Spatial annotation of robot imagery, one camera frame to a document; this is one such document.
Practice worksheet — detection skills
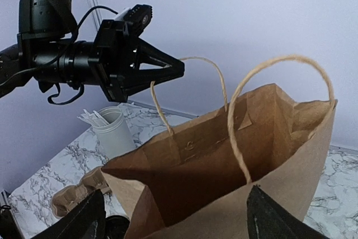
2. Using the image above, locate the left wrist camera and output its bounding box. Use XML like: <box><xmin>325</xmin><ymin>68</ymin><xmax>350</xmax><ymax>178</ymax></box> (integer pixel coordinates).
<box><xmin>114</xmin><ymin>4</ymin><xmax>153</xmax><ymax>36</ymax></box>

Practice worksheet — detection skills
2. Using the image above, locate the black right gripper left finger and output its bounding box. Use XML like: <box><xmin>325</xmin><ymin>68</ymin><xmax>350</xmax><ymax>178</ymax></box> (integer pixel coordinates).
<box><xmin>33</xmin><ymin>190</ymin><xmax>106</xmax><ymax>239</ymax></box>

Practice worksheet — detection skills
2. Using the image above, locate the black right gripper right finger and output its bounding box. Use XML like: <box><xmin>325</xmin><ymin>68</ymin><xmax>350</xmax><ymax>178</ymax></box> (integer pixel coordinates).
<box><xmin>247</xmin><ymin>185</ymin><xmax>326</xmax><ymax>239</ymax></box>

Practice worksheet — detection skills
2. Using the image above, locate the brown cardboard cup carrier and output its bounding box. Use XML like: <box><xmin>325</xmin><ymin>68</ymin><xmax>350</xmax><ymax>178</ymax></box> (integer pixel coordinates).
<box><xmin>50</xmin><ymin>166</ymin><xmax>111</xmax><ymax>219</ymax></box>

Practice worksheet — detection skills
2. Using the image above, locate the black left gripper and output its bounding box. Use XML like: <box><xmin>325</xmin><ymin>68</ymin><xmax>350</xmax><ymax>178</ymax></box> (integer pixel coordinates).
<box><xmin>16</xmin><ymin>0</ymin><xmax>185</xmax><ymax>102</ymax></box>

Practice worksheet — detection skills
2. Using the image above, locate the brown paper takeout bag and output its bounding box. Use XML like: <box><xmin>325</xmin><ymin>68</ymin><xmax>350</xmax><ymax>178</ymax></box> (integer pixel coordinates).
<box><xmin>102</xmin><ymin>55</ymin><xmax>337</xmax><ymax>238</ymax></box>

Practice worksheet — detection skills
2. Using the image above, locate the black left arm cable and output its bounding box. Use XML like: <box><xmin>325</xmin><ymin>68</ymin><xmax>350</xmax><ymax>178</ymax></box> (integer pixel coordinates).
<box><xmin>46</xmin><ymin>5</ymin><xmax>120</xmax><ymax>105</ymax></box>

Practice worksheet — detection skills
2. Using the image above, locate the white container with sachets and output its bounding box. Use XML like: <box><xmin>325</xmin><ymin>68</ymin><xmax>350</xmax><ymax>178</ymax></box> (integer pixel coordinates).
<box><xmin>77</xmin><ymin>106</ymin><xmax>136</xmax><ymax>159</ymax></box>

